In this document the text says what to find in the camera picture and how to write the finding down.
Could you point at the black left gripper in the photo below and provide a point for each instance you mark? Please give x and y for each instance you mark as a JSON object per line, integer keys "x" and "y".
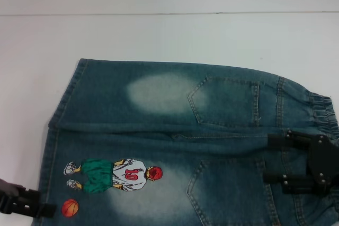
{"x": 18, "y": 204}

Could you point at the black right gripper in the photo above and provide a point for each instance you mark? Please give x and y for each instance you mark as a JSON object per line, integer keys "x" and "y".
{"x": 320, "y": 162}

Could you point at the blue denim shorts basketball print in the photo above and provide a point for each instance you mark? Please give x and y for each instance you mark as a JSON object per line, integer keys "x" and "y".
{"x": 164, "y": 141}

